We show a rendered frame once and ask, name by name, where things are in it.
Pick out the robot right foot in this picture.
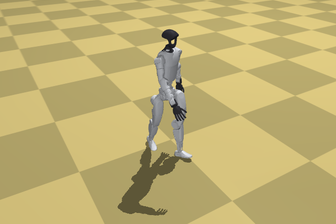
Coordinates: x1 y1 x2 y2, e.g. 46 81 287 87
147 136 157 151

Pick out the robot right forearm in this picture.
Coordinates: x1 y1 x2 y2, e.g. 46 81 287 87
160 79 175 105

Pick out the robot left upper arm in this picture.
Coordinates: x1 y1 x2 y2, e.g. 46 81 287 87
175 47 182 69

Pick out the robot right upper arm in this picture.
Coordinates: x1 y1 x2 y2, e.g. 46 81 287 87
154 55 169 85

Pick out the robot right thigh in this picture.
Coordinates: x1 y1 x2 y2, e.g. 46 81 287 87
151 93 164 127

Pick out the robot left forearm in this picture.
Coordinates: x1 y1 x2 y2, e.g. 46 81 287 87
175 68 181 83

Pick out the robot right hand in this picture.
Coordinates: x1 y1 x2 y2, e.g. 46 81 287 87
170 99 187 121

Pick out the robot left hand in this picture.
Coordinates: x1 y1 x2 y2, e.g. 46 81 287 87
176 79 184 93

